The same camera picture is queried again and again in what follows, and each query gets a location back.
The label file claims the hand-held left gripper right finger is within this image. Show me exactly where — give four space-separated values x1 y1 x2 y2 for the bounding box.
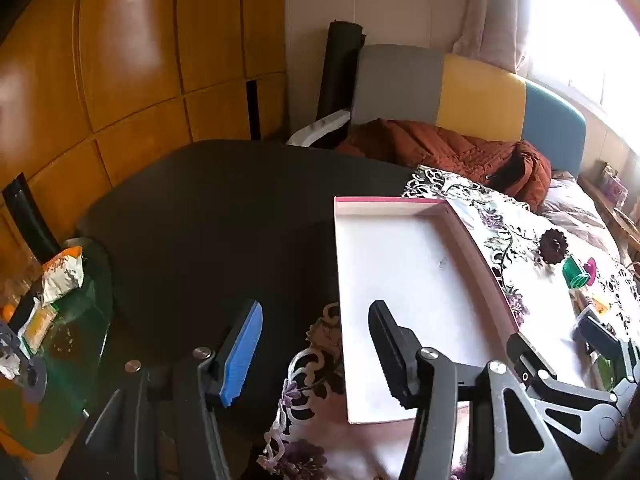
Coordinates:
368 300 571 480

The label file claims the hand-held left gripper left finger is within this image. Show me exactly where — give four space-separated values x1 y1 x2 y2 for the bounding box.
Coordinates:
60 300 264 480

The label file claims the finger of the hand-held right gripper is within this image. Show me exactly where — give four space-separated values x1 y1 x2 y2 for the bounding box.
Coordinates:
506 332 621 456
579 316 640 386

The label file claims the green plastic flanged holder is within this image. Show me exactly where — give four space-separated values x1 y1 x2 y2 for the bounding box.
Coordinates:
561 255 591 291

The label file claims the pink-rimmed white tray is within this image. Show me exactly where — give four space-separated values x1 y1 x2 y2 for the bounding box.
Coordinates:
334 196 588 426

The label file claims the dark brown gear-shaped piece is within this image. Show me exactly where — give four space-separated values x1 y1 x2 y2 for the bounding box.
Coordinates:
537 227 571 266

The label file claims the white embroidered floral tablecloth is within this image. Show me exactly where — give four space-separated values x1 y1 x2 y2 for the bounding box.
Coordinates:
257 165 640 480

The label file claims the wooden bedside shelf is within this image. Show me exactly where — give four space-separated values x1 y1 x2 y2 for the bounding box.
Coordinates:
580 160 640 261

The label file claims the pale pink bedding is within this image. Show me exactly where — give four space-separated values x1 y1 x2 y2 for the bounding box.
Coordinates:
537 170 623 266

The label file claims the purple printed box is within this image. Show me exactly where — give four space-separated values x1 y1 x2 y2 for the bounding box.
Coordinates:
600 162 628 208

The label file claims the glass side table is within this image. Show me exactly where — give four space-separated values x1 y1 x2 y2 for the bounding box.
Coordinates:
0 237 115 456

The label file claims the white orange snack bag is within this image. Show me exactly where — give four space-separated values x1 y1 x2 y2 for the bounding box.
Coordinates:
40 246 85 306

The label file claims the yellow snack packet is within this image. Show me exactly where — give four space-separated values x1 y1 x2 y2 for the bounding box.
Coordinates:
20 305 58 353

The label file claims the grey round disc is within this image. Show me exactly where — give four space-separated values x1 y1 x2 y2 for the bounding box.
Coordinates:
17 355 49 403

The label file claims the rust brown quilted jacket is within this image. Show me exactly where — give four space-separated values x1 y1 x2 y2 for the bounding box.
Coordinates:
336 118 552 211

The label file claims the white plastic chair back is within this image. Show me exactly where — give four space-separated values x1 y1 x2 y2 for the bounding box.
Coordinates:
287 109 352 148

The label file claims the grey yellow blue headboard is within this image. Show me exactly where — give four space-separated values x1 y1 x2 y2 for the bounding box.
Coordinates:
351 44 587 181

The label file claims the black rolled mat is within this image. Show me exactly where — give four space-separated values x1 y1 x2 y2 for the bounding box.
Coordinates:
316 21 366 148

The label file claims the window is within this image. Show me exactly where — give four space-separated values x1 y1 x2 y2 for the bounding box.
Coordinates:
520 0 640 126

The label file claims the wooden wardrobe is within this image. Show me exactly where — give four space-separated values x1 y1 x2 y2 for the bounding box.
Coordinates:
0 0 288 281

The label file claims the beige curtain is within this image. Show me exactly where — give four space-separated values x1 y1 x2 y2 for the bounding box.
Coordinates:
450 0 538 78

